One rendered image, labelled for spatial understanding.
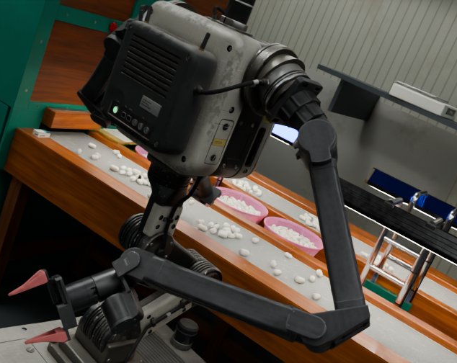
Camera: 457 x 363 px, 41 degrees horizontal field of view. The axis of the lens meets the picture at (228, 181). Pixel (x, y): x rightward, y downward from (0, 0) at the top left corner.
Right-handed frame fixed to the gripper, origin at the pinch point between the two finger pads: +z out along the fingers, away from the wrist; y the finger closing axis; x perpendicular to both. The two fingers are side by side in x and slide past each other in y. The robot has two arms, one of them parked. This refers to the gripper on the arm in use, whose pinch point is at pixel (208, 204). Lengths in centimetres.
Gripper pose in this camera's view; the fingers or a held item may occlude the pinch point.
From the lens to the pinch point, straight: 216.2
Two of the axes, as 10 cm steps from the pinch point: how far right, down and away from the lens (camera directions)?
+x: -5.9, 7.1, -3.8
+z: 1.2, 5.4, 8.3
